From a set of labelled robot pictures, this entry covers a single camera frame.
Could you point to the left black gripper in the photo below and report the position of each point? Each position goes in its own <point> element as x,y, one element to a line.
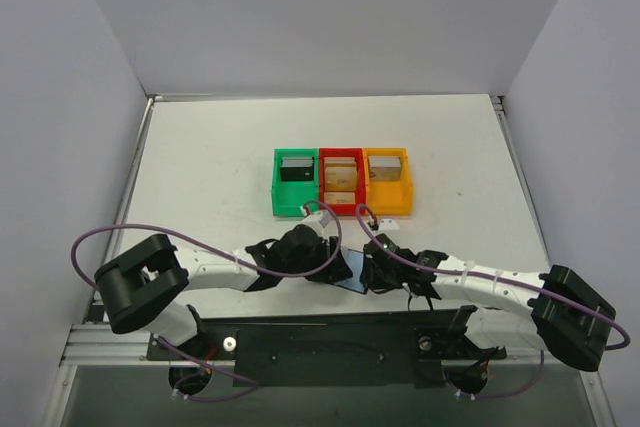
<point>329,261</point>

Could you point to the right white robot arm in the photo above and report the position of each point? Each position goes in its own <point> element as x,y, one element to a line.
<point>556,311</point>

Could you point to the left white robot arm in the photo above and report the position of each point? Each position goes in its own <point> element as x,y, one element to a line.
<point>139,287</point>

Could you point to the black card stack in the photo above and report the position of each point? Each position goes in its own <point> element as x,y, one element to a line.
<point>297,168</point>

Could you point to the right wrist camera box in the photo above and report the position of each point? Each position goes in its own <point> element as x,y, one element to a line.
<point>383,225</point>

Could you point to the orange plastic bin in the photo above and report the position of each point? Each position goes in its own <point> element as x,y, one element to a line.
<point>390,198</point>

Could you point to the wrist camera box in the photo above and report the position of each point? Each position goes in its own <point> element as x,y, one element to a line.
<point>383,225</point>
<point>318,221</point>

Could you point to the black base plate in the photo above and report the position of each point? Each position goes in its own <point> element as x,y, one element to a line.
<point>344,350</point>

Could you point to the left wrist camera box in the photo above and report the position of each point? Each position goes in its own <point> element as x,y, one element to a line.
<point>318,221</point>

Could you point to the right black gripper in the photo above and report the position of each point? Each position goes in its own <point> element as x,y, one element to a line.
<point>375,267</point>

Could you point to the blue credit card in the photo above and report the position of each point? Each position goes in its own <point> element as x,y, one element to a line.
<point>355,262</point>

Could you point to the red plastic bin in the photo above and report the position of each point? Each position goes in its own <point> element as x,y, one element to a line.
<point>347,210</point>

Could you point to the aluminium frame rail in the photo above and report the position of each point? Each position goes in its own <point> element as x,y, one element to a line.
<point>95,309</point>

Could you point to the green plastic bin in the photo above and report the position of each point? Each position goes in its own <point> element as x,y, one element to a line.
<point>288,198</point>

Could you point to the black leather card holder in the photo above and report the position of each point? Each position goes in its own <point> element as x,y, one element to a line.
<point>342,283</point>

